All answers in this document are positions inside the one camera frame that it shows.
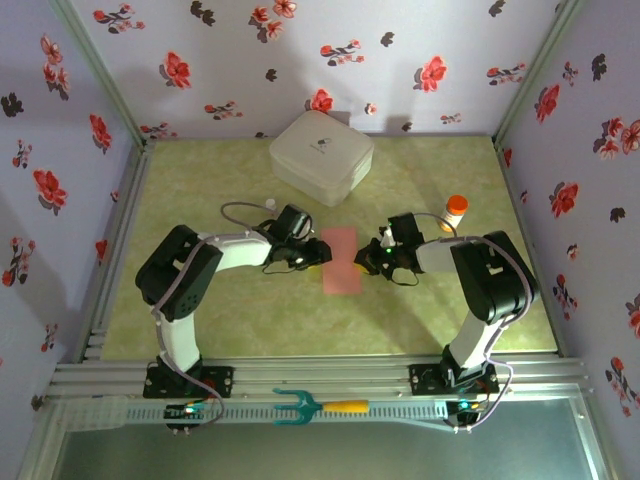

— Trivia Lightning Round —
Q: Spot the pink paper sheet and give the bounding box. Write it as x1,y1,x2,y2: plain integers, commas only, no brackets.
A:
321,227,362,295

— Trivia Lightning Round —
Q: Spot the orange capped pill bottle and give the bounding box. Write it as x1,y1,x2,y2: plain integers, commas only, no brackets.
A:
438,194,470,233

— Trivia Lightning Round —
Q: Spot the white plastic lidded box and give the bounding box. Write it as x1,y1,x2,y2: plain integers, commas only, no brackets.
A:
268,109,376,208

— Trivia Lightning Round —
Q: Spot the left arm grey cable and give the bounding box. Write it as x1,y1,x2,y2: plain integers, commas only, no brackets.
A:
152,200,279,434

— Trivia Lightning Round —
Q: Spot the aluminium mounting rail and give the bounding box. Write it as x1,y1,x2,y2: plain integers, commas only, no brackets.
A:
47,355,594,401

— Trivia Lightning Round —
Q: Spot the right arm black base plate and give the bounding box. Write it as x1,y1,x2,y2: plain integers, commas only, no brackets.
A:
408,363,500,396

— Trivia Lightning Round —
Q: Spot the aluminium side rail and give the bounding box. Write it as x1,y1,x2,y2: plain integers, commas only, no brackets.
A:
74,139,157,364
492,137,569,359

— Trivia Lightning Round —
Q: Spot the teal rake yellow handle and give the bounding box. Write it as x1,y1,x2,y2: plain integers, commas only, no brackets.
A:
272,387,370,427

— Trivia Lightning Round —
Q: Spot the grey slotted cable duct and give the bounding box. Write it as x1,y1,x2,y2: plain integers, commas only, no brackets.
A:
64,397,451,432

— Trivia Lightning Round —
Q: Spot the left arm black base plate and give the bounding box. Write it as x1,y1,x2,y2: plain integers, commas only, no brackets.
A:
143,365,235,400

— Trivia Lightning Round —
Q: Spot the aluminium frame post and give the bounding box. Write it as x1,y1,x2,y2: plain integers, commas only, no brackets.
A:
49,0,151,146
492,0,585,146

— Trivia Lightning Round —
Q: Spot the aluminium frame bar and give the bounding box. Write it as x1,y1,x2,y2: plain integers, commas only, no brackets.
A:
574,397,624,480
14,399,69,480

